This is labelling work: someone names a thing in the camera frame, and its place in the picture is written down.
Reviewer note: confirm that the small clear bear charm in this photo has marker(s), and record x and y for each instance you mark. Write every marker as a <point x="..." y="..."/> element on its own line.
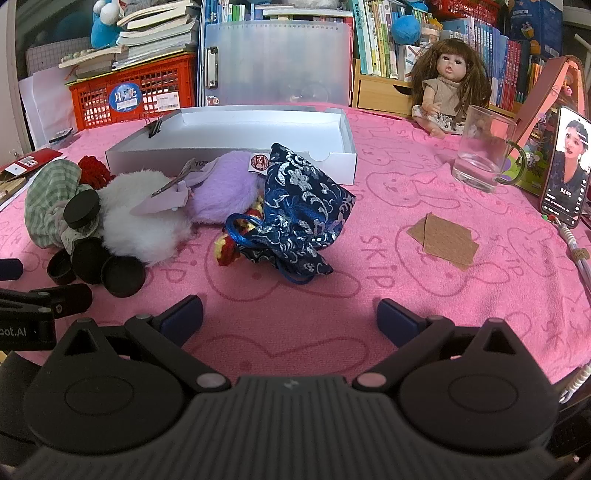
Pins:
<point x="211" y="100"/>

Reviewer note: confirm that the pink folding stand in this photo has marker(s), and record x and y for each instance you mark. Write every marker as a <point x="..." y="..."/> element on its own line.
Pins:
<point x="545" y="92"/>

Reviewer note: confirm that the wooden drawer organizer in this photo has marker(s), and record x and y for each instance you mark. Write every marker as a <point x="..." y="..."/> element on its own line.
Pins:
<point x="378" y="94"/>

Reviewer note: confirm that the green illustrated board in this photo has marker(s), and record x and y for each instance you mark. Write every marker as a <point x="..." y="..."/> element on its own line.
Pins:
<point x="526" y="171"/>

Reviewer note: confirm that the white paper sheet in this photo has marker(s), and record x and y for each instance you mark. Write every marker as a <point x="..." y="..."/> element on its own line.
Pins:
<point x="41" y="106"/>

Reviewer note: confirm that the translucent plastic folder case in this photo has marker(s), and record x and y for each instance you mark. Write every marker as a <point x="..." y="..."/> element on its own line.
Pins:
<point x="277" y="64"/>

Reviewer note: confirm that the pink bunny print towel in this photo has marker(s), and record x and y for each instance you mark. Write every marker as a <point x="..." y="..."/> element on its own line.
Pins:
<point x="323" y="286"/>

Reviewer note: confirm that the red envelope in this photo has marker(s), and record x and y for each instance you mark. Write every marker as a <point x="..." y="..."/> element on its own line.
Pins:
<point x="41" y="158"/>

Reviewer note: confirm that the red yellow crochet toy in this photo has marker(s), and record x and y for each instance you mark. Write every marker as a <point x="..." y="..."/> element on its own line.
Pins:
<point x="226" y="253"/>

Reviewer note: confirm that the grey grid cutting mat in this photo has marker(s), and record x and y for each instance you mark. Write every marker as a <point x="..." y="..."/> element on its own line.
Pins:
<point x="41" y="60"/>

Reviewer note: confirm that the row of blue-spined books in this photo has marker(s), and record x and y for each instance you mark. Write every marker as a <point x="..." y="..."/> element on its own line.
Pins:
<point x="494" y="60"/>

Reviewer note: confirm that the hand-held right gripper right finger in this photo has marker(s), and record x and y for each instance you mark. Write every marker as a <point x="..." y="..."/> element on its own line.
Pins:
<point x="397" y="318"/>

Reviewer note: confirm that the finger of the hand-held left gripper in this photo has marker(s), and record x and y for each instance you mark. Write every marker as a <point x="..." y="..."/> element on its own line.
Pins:
<point x="64" y="299"/>
<point x="9" y="270"/>

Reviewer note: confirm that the lilac fabric piece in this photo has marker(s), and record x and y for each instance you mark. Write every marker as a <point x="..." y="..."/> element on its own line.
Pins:
<point x="161" y="199"/>

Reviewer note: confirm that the blue printed box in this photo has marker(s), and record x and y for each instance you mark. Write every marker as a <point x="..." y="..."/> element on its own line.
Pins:
<point x="535" y="25"/>

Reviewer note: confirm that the row of small colourful books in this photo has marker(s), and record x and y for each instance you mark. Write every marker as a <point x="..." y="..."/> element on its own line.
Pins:
<point x="240" y="11"/>

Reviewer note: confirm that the small dark device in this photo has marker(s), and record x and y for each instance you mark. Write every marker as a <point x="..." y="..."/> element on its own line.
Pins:
<point x="60" y="135"/>

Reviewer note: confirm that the red plastic basket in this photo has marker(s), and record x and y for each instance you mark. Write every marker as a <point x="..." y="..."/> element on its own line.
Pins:
<point x="461" y="11"/>

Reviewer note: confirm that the green checked cloth pouch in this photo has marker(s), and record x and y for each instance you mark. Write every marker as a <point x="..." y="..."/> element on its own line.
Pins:
<point x="46" y="194"/>

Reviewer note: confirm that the stack of worn books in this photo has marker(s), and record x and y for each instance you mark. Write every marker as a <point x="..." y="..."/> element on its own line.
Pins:
<point x="152" y="37"/>

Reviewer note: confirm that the white fluffy pompom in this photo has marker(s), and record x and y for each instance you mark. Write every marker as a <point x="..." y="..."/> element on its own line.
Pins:
<point x="138" y="230"/>

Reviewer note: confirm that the brown paper square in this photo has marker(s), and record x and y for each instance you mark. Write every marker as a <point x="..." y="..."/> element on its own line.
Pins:
<point x="415" y="231"/>
<point x="450" y="242"/>

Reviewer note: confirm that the purple fluffy pompom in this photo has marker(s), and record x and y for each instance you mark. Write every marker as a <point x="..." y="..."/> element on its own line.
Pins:
<point x="221" y="189"/>

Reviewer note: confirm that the row of orange-spined books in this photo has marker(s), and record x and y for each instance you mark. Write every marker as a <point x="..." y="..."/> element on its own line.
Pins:
<point x="536" y="78"/>

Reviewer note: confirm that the black round cap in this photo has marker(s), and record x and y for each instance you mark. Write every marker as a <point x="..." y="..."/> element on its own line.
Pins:
<point x="62" y="268"/>
<point x="87" y="261"/>
<point x="123" y="276"/>
<point x="82" y="210"/>

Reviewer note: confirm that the white cardboard box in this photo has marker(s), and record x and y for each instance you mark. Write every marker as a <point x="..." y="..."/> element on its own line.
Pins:
<point x="258" y="124"/>

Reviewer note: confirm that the red crochet piece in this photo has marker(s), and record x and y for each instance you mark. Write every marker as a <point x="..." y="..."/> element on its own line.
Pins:
<point x="92" y="168"/>

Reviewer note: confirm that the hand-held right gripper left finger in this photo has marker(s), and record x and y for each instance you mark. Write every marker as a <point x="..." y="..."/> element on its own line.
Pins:
<point x="184" y="316"/>

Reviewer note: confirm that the small white carton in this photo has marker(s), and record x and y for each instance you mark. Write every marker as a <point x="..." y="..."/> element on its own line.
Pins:
<point x="411" y="62"/>

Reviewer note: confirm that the brown-haired doll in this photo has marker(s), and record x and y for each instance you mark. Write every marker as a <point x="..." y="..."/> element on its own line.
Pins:
<point x="450" y="69"/>

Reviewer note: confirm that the clear glass mug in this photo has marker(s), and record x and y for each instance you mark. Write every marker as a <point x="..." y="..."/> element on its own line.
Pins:
<point x="480" y="170"/>

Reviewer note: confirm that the small blue cat plush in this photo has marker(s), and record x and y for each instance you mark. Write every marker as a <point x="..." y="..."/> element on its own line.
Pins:
<point x="104" y="30"/>

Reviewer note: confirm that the black binder clip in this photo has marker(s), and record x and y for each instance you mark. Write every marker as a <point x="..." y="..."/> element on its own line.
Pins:
<point x="152" y="129"/>

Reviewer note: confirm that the smartphone with lit screen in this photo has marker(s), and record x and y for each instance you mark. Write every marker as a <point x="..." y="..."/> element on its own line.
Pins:
<point x="565" y="184"/>

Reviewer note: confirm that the red plastic crate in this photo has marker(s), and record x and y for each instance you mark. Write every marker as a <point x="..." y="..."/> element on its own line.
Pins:
<point x="152" y="83"/>

